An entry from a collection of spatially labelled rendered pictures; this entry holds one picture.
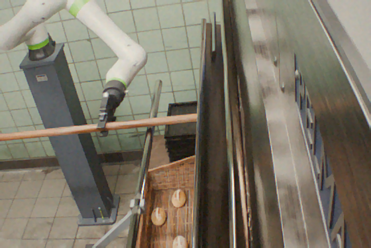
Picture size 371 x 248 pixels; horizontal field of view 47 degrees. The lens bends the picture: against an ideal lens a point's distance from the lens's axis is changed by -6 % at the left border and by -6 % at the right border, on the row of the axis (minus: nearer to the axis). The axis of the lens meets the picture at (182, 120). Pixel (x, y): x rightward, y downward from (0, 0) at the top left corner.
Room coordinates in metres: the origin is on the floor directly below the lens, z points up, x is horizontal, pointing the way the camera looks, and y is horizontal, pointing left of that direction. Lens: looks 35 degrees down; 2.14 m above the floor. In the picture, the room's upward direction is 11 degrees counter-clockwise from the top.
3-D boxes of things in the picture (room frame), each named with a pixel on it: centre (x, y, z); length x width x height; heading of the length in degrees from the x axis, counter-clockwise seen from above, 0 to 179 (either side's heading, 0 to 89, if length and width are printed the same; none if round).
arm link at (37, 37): (2.18, 0.67, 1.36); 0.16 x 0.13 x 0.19; 139
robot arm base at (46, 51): (2.24, 0.66, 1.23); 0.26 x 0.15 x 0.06; 172
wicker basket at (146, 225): (1.36, 0.01, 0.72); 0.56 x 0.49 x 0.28; 172
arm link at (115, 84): (1.63, 0.25, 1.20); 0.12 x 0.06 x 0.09; 81
